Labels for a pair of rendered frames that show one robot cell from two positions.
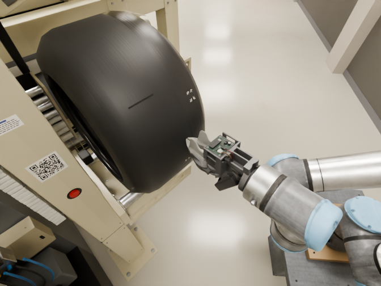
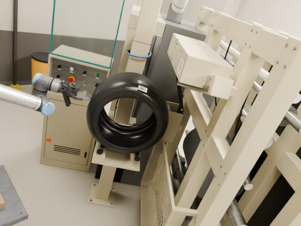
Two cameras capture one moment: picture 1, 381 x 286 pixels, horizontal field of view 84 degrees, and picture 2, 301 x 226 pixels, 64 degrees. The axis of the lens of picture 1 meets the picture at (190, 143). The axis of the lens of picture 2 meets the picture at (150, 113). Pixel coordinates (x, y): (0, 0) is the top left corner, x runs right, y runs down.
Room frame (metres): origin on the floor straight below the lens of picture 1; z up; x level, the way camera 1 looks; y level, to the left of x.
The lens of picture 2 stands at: (1.55, -0.96, 2.02)
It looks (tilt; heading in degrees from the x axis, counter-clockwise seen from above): 27 degrees down; 124
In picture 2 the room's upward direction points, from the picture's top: 18 degrees clockwise
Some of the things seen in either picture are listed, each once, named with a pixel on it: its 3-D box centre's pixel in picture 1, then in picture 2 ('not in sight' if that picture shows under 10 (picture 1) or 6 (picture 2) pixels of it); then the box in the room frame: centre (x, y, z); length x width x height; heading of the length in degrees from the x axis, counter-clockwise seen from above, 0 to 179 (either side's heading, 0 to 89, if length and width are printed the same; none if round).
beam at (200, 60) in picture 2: not in sight; (194, 58); (0.84, 0.37, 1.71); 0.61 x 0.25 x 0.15; 135
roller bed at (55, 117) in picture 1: (33, 117); (168, 122); (0.65, 0.68, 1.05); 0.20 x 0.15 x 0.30; 135
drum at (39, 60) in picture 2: not in sight; (45, 76); (-1.89, 0.89, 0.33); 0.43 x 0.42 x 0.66; 85
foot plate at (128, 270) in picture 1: (132, 250); (102, 193); (0.34, 0.42, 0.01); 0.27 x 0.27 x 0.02; 45
